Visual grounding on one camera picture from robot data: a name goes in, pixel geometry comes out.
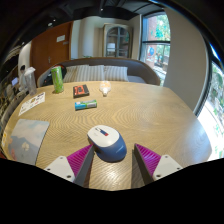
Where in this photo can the grey curved bench sofa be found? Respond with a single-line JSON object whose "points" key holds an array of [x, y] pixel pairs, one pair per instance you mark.
{"points": [[141, 68]]}

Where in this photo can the striped cushion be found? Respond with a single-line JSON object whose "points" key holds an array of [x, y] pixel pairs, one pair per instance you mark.
{"points": [[83, 73], [116, 73]]}

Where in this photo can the white and blue computer mouse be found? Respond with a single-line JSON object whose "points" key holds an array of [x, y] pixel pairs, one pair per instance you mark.
{"points": [[108, 145]]}

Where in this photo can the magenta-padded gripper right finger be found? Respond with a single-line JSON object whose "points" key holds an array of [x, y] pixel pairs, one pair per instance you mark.
{"points": [[150, 160]]}

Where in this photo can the white sticker sheet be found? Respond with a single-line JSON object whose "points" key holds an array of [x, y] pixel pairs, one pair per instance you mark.
{"points": [[32, 103]]}

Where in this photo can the green drink can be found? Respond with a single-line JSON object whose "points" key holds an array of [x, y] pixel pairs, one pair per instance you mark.
{"points": [[57, 80]]}

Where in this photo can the black backpack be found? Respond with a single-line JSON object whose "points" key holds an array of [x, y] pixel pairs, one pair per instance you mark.
{"points": [[48, 80]]}

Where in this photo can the person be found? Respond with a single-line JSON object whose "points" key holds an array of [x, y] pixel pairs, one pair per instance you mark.
{"points": [[22, 78]]}

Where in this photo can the arched glass door cabinet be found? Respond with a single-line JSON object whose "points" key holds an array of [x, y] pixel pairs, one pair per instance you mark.
{"points": [[117, 41]]}

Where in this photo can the small teal pack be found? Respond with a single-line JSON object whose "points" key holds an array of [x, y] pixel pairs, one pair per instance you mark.
{"points": [[86, 105]]}

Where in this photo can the brown wooden door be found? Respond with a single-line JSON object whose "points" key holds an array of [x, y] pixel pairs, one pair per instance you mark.
{"points": [[50, 46]]}

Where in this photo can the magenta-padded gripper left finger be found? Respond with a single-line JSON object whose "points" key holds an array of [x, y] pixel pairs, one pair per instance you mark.
{"points": [[78, 161]]}

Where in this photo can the black and red flat box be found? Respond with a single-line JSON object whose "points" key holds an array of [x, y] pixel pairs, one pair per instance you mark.
{"points": [[81, 91]]}

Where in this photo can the sky print mouse pad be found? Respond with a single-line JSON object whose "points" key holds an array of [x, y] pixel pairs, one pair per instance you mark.
{"points": [[26, 140]]}

